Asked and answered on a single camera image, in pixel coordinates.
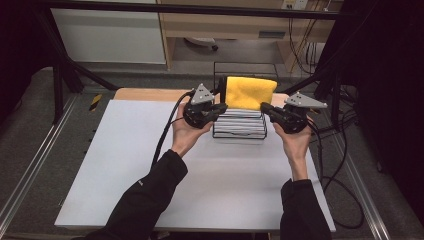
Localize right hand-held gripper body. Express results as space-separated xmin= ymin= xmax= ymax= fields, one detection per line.
xmin=271 ymin=91 xmax=329 ymax=135

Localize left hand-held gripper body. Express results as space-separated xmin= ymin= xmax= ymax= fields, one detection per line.
xmin=182 ymin=83 xmax=222 ymax=130

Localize yellow towel with black trim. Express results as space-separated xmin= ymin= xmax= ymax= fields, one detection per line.
xmin=218 ymin=76 xmax=279 ymax=112

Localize black wire rack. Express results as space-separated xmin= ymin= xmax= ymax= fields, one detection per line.
xmin=212 ymin=61 xmax=281 ymax=140

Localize person's right hand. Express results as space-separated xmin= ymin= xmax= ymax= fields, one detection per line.
xmin=272 ymin=115 xmax=315 ymax=162

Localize person's left hand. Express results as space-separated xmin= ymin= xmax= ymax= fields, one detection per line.
xmin=170 ymin=101 xmax=215 ymax=159

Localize black metal stand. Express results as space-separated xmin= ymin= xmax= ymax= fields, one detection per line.
xmin=33 ymin=9 xmax=120 ymax=125
xmin=283 ymin=63 xmax=346 ymax=132

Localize office chair base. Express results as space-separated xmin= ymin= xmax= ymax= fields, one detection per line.
xmin=183 ymin=36 xmax=220 ymax=52

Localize light wooden desk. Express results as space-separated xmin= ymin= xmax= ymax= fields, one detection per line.
xmin=156 ymin=0 xmax=344 ymax=73

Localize white cabinet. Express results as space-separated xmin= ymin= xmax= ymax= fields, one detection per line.
xmin=51 ymin=7 xmax=167 ymax=65

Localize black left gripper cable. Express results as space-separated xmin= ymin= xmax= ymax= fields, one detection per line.
xmin=150 ymin=89 xmax=196 ymax=170

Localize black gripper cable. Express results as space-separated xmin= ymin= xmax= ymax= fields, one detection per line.
xmin=150 ymin=89 xmax=196 ymax=170
xmin=306 ymin=118 xmax=365 ymax=230

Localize black floor cables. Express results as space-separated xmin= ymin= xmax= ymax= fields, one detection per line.
xmin=309 ymin=84 xmax=360 ymax=145

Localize hanging desk cables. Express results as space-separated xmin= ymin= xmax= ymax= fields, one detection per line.
xmin=287 ymin=16 xmax=322 ymax=76

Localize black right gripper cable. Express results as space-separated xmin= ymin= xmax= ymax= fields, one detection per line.
xmin=306 ymin=118 xmax=365 ymax=230

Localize black metal frame bar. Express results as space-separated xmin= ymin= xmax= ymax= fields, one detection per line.
xmin=33 ymin=0 xmax=354 ymax=21

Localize aluminium floor rail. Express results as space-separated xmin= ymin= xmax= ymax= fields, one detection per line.
xmin=332 ymin=133 xmax=392 ymax=240
xmin=0 ymin=94 xmax=80 ymax=228

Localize wall power outlet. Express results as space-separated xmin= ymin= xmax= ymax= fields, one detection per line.
xmin=281 ymin=0 xmax=310 ymax=11

